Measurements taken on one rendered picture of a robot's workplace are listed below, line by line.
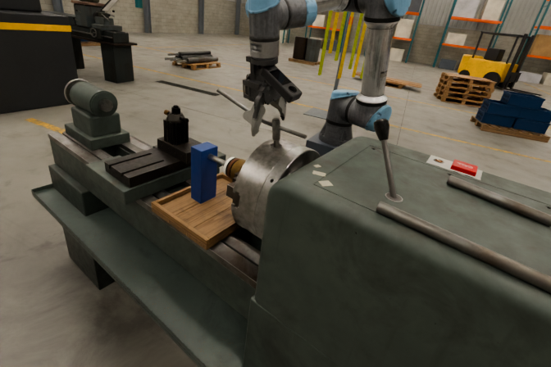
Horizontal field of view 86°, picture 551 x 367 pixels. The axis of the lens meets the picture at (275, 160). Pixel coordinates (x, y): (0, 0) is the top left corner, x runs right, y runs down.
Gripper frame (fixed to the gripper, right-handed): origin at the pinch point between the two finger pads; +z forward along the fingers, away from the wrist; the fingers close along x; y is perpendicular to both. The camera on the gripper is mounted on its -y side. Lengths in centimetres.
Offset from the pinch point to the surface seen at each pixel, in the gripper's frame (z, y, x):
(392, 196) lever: 0.3, -39.0, 6.6
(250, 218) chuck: 18.6, -7.3, 17.4
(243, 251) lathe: 40.0, -0.9, 15.1
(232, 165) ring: 16.8, 13.1, 4.6
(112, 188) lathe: 33, 55, 30
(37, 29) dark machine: 37, 466, -69
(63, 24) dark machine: 35, 470, -103
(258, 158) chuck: 5.3, -2.7, 8.4
